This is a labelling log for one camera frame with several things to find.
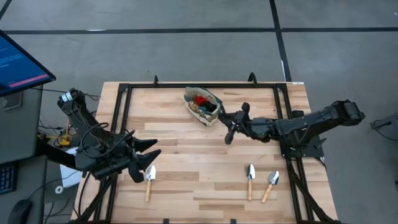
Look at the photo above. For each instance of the black metal table frame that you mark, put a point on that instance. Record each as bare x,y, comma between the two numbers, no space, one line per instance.
124,102

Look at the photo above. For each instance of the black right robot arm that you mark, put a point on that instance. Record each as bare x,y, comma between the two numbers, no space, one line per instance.
311,124

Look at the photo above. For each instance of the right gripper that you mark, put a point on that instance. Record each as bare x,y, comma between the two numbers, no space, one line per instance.
237,123

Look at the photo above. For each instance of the grey cabinet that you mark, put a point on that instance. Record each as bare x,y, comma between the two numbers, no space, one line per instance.
18,124

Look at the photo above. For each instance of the white tape roll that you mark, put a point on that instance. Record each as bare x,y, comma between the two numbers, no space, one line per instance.
56,189

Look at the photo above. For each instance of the white paper sheet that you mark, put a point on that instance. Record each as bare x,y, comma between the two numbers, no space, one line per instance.
66,177

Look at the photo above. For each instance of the red gardening glove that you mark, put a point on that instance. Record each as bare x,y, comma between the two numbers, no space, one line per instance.
200,100

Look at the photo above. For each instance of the grey desk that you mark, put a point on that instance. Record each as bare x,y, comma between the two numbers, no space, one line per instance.
31,186

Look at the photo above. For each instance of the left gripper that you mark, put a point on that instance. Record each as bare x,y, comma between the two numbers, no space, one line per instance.
130,158

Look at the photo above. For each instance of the canvas gardening bag green trim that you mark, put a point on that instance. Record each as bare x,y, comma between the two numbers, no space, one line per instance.
205,119

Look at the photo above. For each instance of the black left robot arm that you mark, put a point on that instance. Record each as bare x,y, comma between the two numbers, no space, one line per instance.
93,140

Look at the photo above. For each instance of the computer monitor blue screen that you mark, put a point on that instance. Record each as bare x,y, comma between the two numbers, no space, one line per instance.
18,65

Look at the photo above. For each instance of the black computer mouse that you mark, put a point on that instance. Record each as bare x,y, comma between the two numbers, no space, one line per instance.
19,211

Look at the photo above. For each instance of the black keyboard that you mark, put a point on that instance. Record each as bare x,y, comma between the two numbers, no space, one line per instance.
6,179

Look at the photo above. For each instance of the black stand leg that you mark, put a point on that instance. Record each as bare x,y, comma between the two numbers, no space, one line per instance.
53,154

